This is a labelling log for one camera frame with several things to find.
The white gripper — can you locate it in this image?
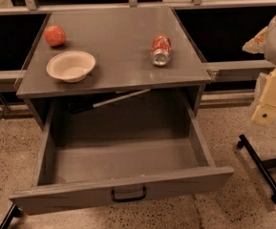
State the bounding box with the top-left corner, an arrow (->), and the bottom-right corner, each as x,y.
243,15 -> 276,126

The red apple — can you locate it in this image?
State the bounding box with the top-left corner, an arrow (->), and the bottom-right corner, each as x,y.
44,26 -> 67,47

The grey cabinet with top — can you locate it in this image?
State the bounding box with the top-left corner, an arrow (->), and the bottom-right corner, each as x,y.
15,6 -> 212,132

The open grey top drawer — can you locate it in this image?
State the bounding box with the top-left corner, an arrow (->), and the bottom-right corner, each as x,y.
10,90 -> 234,215

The black floor stand base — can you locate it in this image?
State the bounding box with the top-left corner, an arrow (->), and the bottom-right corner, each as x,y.
237,135 -> 276,204

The red soda can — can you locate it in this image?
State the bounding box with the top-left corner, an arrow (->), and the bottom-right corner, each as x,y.
151,34 -> 171,67

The white paper bowl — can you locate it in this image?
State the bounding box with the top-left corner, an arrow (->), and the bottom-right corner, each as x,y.
46,51 -> 96,83

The black cabinet leg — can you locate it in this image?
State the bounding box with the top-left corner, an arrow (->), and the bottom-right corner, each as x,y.
0,204 -> 23,229

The black drawer handle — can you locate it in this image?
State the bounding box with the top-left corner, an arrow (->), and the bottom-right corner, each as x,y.
111,187 -> 147,203

